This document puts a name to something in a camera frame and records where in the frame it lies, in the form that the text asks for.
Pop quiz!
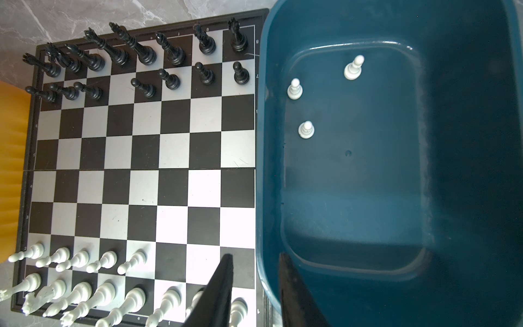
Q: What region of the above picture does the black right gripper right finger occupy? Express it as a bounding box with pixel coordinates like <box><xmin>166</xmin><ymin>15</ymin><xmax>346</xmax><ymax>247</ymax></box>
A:
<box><xmin>279</xmin><ymin>253</ymin><xmax>329</xmax><ymax>326</ymax></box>

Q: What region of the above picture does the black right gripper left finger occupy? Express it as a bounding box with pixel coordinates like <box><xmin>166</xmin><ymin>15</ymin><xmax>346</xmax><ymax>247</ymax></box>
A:
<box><xmin>183</xmin><ymin>254</ymin><xmax>234</xmax><ymax>326</ymax></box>

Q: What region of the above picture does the black white chessboard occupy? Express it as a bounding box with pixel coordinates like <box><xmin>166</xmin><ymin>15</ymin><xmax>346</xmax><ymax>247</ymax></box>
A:
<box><xmin>13</xmin><ymin>9</ymin><xmax>268</xmax><ymax>326</ymax></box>

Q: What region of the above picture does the dark teal plastic tray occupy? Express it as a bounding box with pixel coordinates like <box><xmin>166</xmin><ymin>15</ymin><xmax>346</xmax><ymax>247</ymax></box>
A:
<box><xmin>256</xmin><ymin>1</ymin><xmax>522</xmax><ymax>326</ymax></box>

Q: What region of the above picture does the yellow plastic tray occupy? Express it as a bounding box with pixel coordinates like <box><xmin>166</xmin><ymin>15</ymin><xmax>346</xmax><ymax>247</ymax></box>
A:
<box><xmin>1</xmin><ymin>82</ymin><xmax>31</xmax><ymax>262</ymax></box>

